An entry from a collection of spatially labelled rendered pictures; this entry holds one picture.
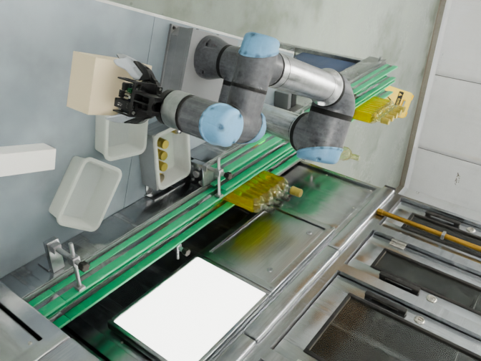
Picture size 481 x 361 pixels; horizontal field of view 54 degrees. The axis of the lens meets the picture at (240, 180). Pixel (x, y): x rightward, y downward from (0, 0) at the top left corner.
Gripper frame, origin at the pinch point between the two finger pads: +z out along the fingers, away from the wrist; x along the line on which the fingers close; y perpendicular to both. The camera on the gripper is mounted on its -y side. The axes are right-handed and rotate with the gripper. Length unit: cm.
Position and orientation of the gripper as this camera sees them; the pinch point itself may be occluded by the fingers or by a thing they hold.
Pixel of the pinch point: (115, 87)
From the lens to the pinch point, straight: 111.5
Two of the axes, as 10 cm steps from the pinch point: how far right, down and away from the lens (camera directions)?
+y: -5.7, 0.9, -8.1
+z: -7.9, -3.2, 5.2
